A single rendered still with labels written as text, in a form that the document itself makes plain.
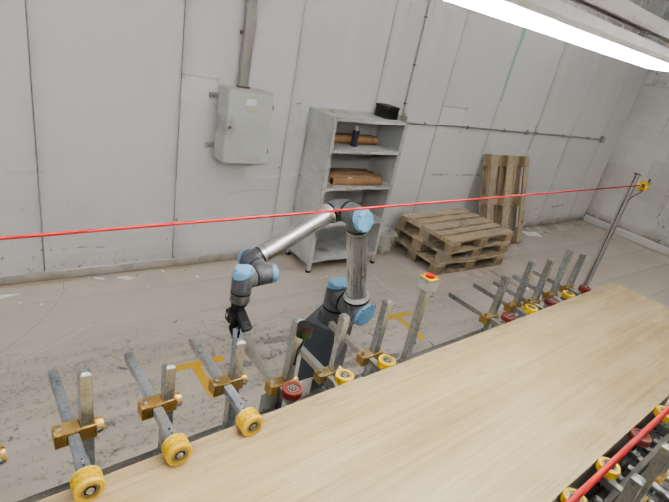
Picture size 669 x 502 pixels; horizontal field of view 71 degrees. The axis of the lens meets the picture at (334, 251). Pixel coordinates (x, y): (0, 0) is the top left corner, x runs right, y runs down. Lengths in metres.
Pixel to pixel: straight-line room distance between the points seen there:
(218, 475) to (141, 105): 3.02
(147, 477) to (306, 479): 0.47
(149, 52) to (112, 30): 0.27
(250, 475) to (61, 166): 2.97
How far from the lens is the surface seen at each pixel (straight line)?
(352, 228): 2.37
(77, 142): 4.02
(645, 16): 2.20
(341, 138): 4.65
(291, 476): 1.65
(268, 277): 2.13
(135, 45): 3.97
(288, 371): 1.97
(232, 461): 1.67
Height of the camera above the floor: 2.16
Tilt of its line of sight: 24 degrees down
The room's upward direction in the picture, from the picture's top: 12 degrees clockwise
